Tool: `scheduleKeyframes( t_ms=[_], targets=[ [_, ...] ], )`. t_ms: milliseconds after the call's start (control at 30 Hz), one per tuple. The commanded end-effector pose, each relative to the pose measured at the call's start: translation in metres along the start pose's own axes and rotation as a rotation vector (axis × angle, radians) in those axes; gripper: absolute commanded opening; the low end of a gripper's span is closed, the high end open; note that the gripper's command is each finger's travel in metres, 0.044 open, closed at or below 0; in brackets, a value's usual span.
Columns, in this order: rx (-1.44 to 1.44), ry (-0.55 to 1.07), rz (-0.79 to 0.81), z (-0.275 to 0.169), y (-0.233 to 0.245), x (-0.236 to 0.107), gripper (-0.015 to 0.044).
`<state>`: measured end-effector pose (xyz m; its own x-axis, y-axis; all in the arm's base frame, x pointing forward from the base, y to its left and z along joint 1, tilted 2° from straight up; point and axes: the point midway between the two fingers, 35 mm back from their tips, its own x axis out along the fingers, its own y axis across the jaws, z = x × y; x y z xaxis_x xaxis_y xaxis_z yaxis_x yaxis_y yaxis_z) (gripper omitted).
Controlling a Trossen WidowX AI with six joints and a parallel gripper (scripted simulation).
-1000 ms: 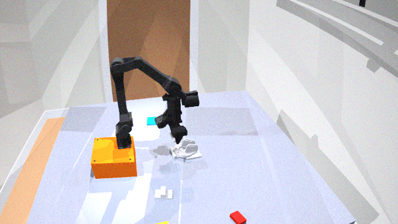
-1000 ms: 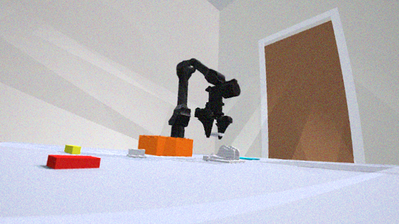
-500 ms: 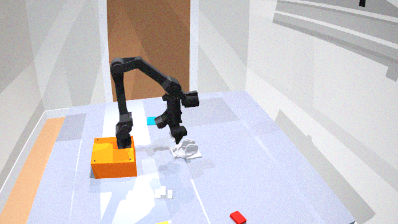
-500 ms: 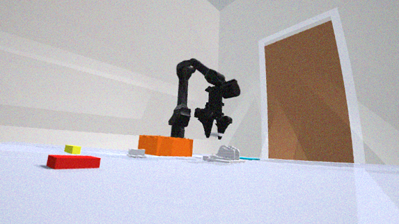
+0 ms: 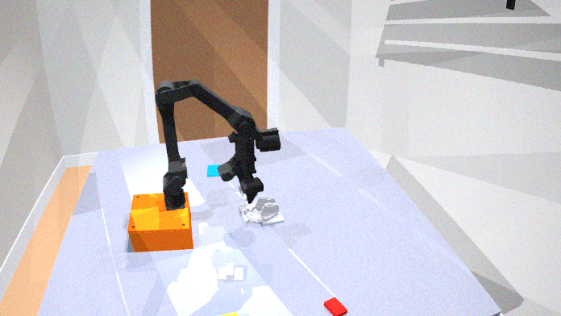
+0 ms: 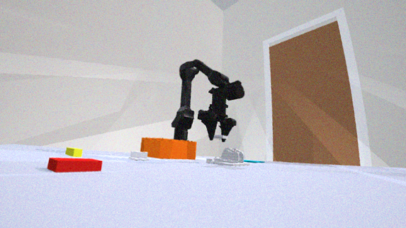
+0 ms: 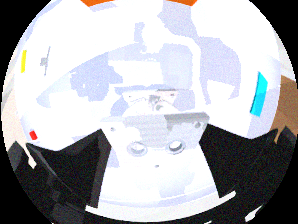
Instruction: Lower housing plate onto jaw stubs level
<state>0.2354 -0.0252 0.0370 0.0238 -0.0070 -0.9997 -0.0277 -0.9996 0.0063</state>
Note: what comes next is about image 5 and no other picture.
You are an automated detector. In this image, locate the cyan flat rectangular block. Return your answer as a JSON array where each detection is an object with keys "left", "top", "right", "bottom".
[{"left": 207, "top": 165, "right": 220, "bottom": 177}]

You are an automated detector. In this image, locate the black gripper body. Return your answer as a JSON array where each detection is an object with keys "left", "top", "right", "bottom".
[{"left": 234, "top": 153, "right": 264, "bottom": 194}]

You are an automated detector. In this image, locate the red rectangular bar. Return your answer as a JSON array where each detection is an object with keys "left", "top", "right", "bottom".
[{"left": 324, "top": 297, "right": 347, "bottom": 316}]

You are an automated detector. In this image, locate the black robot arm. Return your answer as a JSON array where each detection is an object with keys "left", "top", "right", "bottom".
[{"left": 155, "top": 79, "right": 281, "bottom": 211}]

